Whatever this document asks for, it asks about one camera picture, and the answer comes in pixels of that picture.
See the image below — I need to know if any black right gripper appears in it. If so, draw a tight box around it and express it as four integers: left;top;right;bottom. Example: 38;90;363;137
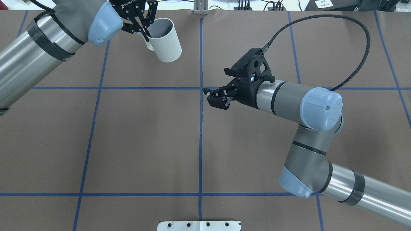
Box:
203;78;264;110

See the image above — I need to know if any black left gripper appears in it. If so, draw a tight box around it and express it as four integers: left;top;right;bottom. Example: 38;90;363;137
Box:
109;0;158;42

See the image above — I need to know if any white ribbed cup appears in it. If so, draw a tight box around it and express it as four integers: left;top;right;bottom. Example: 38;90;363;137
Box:
137;18;182;63

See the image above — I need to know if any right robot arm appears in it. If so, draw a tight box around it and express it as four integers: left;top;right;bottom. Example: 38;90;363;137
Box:
203;75;410;227

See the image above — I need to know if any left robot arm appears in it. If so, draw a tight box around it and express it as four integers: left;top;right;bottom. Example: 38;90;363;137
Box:
0;0;158;115

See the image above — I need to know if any orange black usb hub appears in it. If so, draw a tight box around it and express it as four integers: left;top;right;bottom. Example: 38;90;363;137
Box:
234;0;252;11
263;0;286;11

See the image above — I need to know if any black label box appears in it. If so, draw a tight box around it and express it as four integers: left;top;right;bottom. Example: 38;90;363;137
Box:
304;0;401;12

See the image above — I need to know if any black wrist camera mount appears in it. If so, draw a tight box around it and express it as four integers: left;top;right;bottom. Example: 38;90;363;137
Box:
224;48;276;83

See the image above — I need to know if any aluminium frame post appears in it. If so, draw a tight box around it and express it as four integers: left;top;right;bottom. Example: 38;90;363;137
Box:
193;0;209;15

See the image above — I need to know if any black braided cable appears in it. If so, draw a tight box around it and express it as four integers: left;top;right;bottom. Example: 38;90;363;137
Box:
262;14;371;92

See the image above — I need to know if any white camera stand base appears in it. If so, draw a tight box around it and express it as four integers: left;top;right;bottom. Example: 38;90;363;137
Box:
157;220;242;231

